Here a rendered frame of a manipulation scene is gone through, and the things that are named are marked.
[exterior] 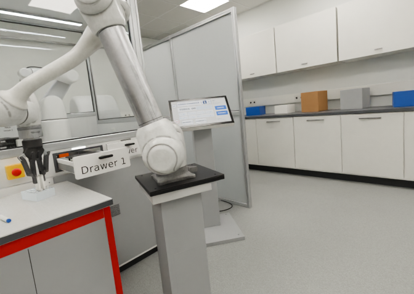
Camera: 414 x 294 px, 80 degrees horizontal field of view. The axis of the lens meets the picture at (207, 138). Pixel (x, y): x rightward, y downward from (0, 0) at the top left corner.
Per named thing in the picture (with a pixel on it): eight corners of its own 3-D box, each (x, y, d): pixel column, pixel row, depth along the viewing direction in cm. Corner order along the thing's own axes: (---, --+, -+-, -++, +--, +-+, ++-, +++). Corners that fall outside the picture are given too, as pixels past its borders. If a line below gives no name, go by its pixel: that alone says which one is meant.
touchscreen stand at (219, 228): (244, 240, 203) (234, 116, 191) (190, 249, 196) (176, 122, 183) (228, 214, 252) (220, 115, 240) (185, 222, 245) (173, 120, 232)
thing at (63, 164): (125, 163, 140) (124, 153, 139) (78, 175, 122) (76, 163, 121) (97, 158, 168) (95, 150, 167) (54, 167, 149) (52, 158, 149)
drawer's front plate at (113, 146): (146, 152, 185) (145, 137, 183) (109, 160, 164) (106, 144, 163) (145, 152, 186) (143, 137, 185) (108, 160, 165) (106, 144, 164)
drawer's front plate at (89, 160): (130, 166, 140) (127, 147, 139) (76, 180, 120) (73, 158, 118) (129, 165, 141) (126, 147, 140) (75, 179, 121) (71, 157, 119)
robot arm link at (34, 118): (24, 126, 115) (3, 128, 102) (18, 92, 113) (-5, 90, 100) (48, 124, 116) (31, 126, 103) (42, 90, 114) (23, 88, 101)
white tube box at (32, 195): (55, 195, 118) (54, 187, 117) (37, 201, 111) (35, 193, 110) (40, 193, 124) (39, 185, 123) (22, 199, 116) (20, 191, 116)
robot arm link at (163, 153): (190, 159, 111) (191, 171, 89) (157, 173, 110) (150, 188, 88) (117, -12, 100) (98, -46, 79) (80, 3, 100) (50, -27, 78)
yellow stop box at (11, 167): (26, 177, 128) (23, 163, 128) (8, 180, 123) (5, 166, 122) (23, 175, 132) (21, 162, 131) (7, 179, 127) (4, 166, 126)
